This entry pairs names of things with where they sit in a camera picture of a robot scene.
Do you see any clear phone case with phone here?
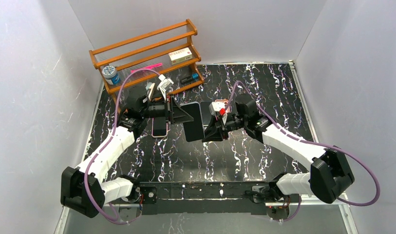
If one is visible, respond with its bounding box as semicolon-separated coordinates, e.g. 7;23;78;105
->
181;102;205;142

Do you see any black smartphone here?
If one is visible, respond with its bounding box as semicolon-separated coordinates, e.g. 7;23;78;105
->
200;101;212;127

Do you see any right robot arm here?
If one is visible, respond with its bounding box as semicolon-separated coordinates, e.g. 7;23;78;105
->
202;94;355;204

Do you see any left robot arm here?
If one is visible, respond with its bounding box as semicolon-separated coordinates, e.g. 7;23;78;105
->
60;95;194;218

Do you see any cream cased phone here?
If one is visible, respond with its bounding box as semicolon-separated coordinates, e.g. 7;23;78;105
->
151;117;168;138

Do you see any black blue marker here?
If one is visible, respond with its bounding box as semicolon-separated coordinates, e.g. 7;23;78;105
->
180;73;199;85

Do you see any pink highlighter pen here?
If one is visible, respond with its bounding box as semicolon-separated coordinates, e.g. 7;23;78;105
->
130;62;163;75

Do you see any orange wooden shelf rack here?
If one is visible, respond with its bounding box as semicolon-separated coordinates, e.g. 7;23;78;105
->
89;19;204;94

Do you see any white medicine box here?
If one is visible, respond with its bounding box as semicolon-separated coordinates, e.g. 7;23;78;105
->
168;47;193;65

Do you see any blue round jar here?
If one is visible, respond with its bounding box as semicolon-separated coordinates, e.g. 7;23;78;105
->
101;65;120;85

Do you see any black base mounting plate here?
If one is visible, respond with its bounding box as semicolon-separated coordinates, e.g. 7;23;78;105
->
113;181;299;215

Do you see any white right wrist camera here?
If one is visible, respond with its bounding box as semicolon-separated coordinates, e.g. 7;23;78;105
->
209;102;226;117

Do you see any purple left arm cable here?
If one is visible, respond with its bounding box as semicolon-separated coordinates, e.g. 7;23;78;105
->
84;68;163;225

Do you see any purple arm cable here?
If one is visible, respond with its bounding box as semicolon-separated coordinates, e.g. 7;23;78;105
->
84;68;163;225
224;80;381;223

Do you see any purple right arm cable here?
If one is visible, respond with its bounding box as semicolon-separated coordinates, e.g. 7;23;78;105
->
224;80;381;223

